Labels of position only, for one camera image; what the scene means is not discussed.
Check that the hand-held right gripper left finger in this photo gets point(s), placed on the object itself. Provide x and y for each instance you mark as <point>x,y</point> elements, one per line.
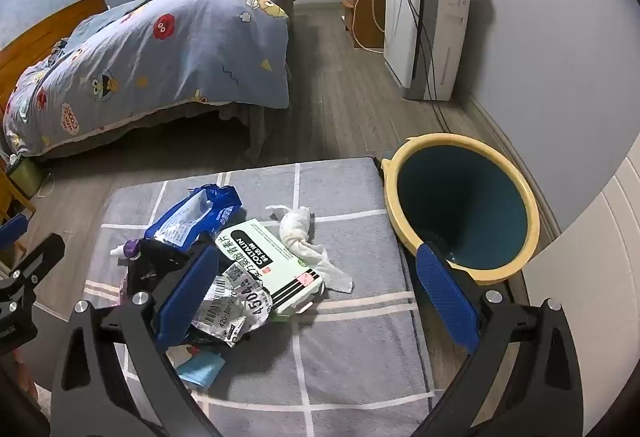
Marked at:
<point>187,297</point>

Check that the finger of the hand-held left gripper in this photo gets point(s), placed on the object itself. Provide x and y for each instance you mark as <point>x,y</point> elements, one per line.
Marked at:
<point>12,232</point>
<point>42,257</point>

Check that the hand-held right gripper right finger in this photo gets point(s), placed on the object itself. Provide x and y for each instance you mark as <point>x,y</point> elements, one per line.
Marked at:
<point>445,297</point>

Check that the white label bag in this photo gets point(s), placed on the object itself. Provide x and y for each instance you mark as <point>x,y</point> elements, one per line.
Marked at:
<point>235,307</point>

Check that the blue face mask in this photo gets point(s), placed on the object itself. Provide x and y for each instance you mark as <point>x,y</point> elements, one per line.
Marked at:
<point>200,369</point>

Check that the blue wipes packet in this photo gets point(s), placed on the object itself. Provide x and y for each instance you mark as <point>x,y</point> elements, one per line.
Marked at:
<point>185,217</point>

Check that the white green-labelled box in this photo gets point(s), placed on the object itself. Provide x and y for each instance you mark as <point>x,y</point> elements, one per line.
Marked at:
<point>280,267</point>

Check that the teal trash bin yellow rim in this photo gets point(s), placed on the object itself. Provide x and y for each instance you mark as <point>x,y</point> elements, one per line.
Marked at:
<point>460,197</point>

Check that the white tissue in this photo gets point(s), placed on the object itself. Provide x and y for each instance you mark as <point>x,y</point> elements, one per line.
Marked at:
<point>300,227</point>

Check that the wooden stool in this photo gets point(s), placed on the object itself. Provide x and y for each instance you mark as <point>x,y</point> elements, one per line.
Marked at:
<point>12,197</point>

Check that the green storage box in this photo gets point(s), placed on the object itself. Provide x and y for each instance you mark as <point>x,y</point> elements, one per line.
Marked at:
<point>25,177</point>

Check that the grey plaid mat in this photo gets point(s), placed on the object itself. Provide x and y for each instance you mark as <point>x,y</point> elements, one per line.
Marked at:
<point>360,347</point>

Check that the white panelled door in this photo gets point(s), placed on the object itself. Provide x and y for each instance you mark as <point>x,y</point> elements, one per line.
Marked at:
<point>590,267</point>

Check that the wooden headboard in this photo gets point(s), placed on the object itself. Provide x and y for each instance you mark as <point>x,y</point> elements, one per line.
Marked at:
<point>30,47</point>

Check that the bed with cartoon duvet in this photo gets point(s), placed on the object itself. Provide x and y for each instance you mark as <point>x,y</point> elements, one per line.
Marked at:
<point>175,57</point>

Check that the white air purifier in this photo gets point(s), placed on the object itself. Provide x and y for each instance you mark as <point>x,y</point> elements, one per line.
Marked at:
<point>450,32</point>

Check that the wooden cabinet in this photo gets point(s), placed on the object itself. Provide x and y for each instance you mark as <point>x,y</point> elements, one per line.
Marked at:
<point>370,12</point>

